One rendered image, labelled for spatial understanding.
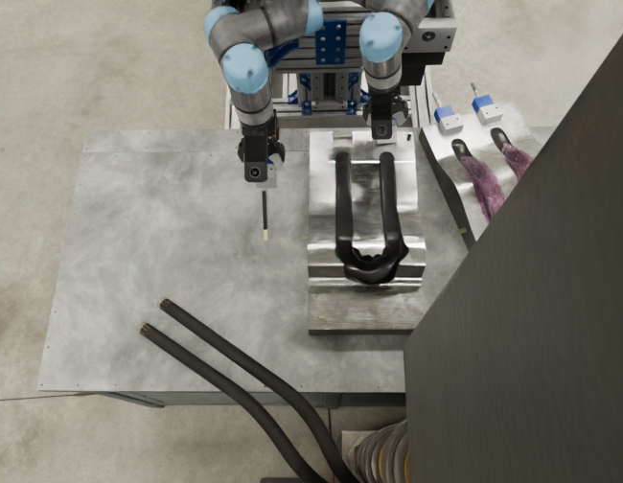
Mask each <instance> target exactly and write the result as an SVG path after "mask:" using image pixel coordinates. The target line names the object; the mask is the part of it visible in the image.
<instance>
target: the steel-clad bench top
mask: <svg viewBox="0 0 623 483"><path fill-rule="evenodd" d="M397 130H398V131H399V130H413V141H414V153H415V171H416V186H417V200H418V209H419V215H420V220H421V223H422V228H423V233H424V238H425V246H426V261H427V265H426V268H425V270H424V273H423V276H422V293H423V307H424V315H425V314H426V312H427V311H428V309H429V308H430V306H431V305H432V304H433V302H434V301H435V299H436V298H437V296H438V295H439V294H440V292H441V291H442V289H443V288H444V286H445V285H446V284H447V282H448V281H449V279H450V278H451V276H452V275H453V273H454V272H455V270H456V269H457V268H458V267H459V266H460V264H461V263H462V261H463V260H464V259H465V257H466V256H467V254H468V253H469V251H468V248H467V246H466V244H465V243H464V240H463V238H462V236H461V234H457V230H458V227H457V224H456V222H455V220H454V218H453V215H452V213H451V211H450V207H449V205H448V203H447V201H446V199H445V197H444V195H443V192H442V190H441V188H440V186H439V183H438V181H437V179H436V177H435V174H434V172H433V170H432V168H431V166H430V164H429V162H428V159H427V156H426V154H425V151H424V149H423V147H422V145H421V142H420V140H419V135H420V131H421V127H397ZM310 131H333V132H334V134H352V131H371V127H356V128H280V142H281V143H282V144H283V145H284V146H285V150H286V155H285V162H284V166H283V168H282V169H281V170H280V171H277V173H278V182H277V188H256V184H255V182H247V181H245V179H244V163H243V162H242V161H241V159H240V158H239V156H238V144H239V142H240V141H241V139H242V138H243V136H242V130H241V129H142V130H87V131H86V133H85V138H84V143H83V148H82V154H81V162H80V167H79V172H78V177H77V182H76V188H75V192H74V197H73V202H72V207H71V212H70V217H69V222H68V227H67V232H66V237H65V242H64V246H63V251H62V257H61V262H60V267H59V272H58V280H57V285H56V291H55V296H54V301H53V306H52V310H51V315H50V320H49V326H48V331H47V335H46V340H45V345H44V350H43V355H42V360H41V365H40V370H39V375H38V380H37V385H36V390H37V391H200V392H222V391H220V390H219V389H218V388H217V387H216V386H214V385H213V384H211V383H210V382H209V381H207V380H206V379H204V378H202V377H201V376H200V375H198V374H197V373H195V372H194V371H193V370H191V369H190V368H188V367H187V366H185V365H184V364H183V363H181V362H180V361H178V360H177V359H175V358H174V357H173V356H171V355H169V354H168V353H167V352H165V351H164V350H162V349H161V348H159V347H158V346H157V345H155V344H154V343H152V342H151V341H150V340H148V339H147V338H145V337H144V336H142V335H141V334H140V333H138V332H137V327H138V325H139V324H140V323H141V322H143V321H146V322H148V323H149V324H151V325H152V326H153V327H154V328H156V329H157V330H158V331H160V332H161V333H163V334H165V335H166V336H168V337H169V338H171V339H172V340H173V341H175V342H176V343H178V344H179V345H181V346H182V347H184V348H185V349H187V350H188V351H189V352H191V353H192V354H194V355H195V356H197V357H199V358H200V359H202V360H203V361H204V362H206V363H207V364H209V365H210V366H212V367H213V368H215V369H216V370H218V371H219V372H220V373H222V374H223V375H225V376H226V377H228V378H229V379H231V380H232V381H234V382H235V383H236V384H237V385H239V386H240V387H241V388H243V389H244V390H245V391H246V392H274V391H272V390H271V389H270V388H268V387H267V386H266V385H264V384H263V383H261V382H260V381H259V380H257V379H256V378H254V377H253V376H251V375H250V374H249V373H247V372H246V371H245V370H243V368H241V367H240V366H239V365H237V364H236V363H235V362H233V361H232V360H230V359H229V358H228V357H226V356H225V355H223V354H222V353H220V352H219V351H218V350H216V349H215V348H214V347H212V346H211V345H209V344H208V343H207V342H205V341H204V340H202V339H201V338H200V337H198V336H197V335H196V334H194V333H192V332H191V331H190V330H188V329H187V328H186V327H184V326H183V325H181V324H180V323H179V322H177V321H176V320H175V319H173V318H172V317H170V316H169V315H168V314H166V313H165V312H164V311H162V310H160V309H159V308H158V307H157V301H158V300H159V299H160V298H161V297H163V296H165V297H167V298H168V299H170V300H171V301H173V302H174V303H175V304H177V305H178V306H179V307H180V308H182V309H183V310H185V311H186V312H188V313H189V314H190V315H192V316H193V317H195V318H196V319H197V320H199V321H200V322H202V323H203V324H205V325H206V326H207V327H209V328H210V329H212V330H213V331H214V332H216V333H217V334H219V335H221V336H222V337H223V338H225V339H226V340H228V341H229V342H230V343H232V344H233V345H235V346H236V347H238V348H239V349H240V350H242V351H243V352H245V353H246V354H247V355H249V356H250V357H252V358H253V359H255V360H256V361H258V362H259V363H261V364H262V365H263V366H264V367H265V368H267V369H268V370H269V371H271V372H272V373H274V374H275V375H277V376H278V377H279V378H281V379H282V380H284V381H285V382H287V383H288V384H289V385H291V386H292V387H293V388H294V389H295V390H297V391H298V392H364V393H405V383H404V344H405V342H406V341H407V339H408V338H409V337H410V335H406V334H309V329H308V325H309V272H308V241H306V240H301V236H302V235H306V234H308V232H309V205H310ZM262 191H265V194H266V218H267V241H264V222H263V196H262Z"/></svg>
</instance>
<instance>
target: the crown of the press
mask: <svg viewBox="0 0 623 483"><path fill-rule="evenodd" d="M404 383H405V400H406V418H407V436H408V453H409V470H410V483H623V34H622V36H620V37H619V39H618V40H617V42H616V43H615V45H614V46H613V47H612V49H611V51H610V52H609V53H608V55H607V56H606V58H605V59H604V61H603V62H602V63H601V65H600V66H599V68H598V69H597V71H596V72H595V73H594V75H593V76H592V78H591V79H590V80H589V82H588V84H587V85H586V87H585V88H584V89H583V91H582V92H581V94H580V95H579V97H578V98H577V99H576V101H575V102H574V104H573V105H572V106H571V108H570V109H569V110H568V112H567V113H566V115H565V116H564V118H563V119H562V120H561V122H560V123H559V124H558V126H557V127H556V129H555V130H554V131H553V133H552V134H551V136H550V137H549V139H548V140H547V141H546V143H545V144H544V146H543V147H542V149H541V150H540V152H539V153H538V155H537V156H536V157H535V159H534V160H533V162H532V163H531V165H530V166H529V167H528V169H527V170H526V172H525V173H524V175H523V176H522V177H521V179H520V180H519V182H518V183H517V185H516V186H515V188H514V189H513V191H512V192H511V193H510V194H509V195H508V197H507V198H506V200H505V201H504V202H503V204H502V205H501V207H500V208H499V209H498V211H497V212H496V214H495V216H494V217H493V218H492V220H491V221H490V223H489V224H488V226H487V227H486V228H485V230H484V231H483V233H482V234H481V235H480V237H479V238H478V240H477V241H476V243H475V244H474V245H473V247H472V249H471V250H470V252H469V253H468V254H467V256H466V257H465V259H464V260H463V261H462V263H461V264H460V266H459V267H458V268H457V269H456V270H455V272H454V273H453V275H452V276H451V278H450V279H449V281H448V282H447V284H446V285H445V286H444V288H443V289H442V291H441V292H440V294H439V295H438V296H437V298H436V299H435V301H434V302H433V304H432V305H431V306H430V308H429V309H428V311H427V312H426V314H425V315H424V317H423V318H422V320H421V321H420V322H419V324H418V325H417V327H416V328H415V330H414V331H413V332H412V334H411V335H410V337H409V338H408V339H407V341H406V342H405V344H404Z"/></svg>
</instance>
